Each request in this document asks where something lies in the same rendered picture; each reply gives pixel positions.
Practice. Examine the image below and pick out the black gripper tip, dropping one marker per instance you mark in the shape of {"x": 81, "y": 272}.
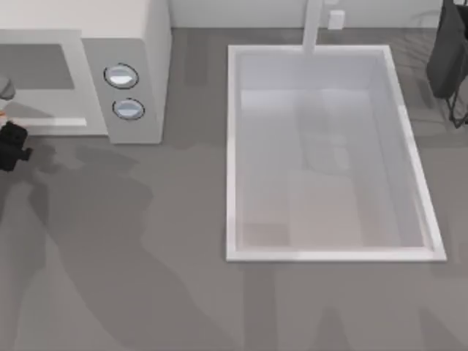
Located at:
{"x": 11, "y": 146}

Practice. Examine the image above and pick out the tall white tap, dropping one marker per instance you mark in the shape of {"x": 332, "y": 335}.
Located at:
{"x": 313, "y": 25}

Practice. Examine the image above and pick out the round microwave knob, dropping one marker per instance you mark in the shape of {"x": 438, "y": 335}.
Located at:
{"x": 121, "y": 76}
{"x": 128, "y": 109}

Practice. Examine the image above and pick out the white sink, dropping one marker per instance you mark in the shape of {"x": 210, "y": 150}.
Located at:
{"x": 321, "y": 164}

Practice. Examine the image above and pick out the pale microwave oven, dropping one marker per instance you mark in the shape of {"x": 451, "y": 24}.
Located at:
{"x": 120, "y": 47}

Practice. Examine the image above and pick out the white wall socket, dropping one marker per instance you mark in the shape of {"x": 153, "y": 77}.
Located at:
{"x": 336, "y": 19}

